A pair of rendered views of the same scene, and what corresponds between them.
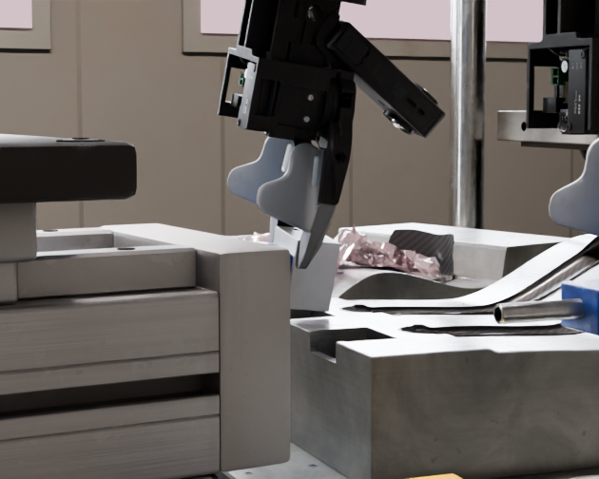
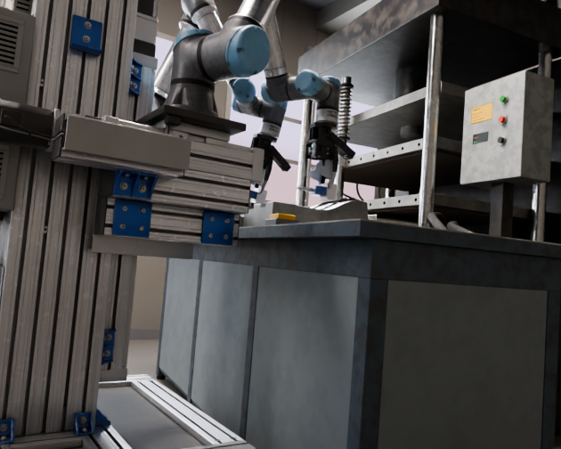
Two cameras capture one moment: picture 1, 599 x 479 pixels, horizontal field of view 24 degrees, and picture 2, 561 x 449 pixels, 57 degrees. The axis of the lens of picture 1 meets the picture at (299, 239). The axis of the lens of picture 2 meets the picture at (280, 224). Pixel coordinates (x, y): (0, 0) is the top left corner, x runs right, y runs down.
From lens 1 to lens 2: 0.91 m
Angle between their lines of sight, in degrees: 10
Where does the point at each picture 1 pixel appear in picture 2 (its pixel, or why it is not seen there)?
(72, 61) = not seen: hidden behind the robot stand
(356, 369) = (270, 205)
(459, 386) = (289, 210)
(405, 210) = not seen: hidden behind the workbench
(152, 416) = (242, 168)
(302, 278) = (259, 197)
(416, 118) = (285, 167)
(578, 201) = (313, 173)
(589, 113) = (315, 151)
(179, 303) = (247, 152)
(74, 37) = not seen: hidden behind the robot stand
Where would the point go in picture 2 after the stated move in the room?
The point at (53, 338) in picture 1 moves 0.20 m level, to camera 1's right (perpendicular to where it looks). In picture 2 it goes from (231, 152) to (306, 159)
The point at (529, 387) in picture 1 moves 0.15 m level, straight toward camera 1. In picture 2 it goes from (303, 214) to (301, 208)
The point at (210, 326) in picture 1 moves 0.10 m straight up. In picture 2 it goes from (252, 157) to (255, 120)
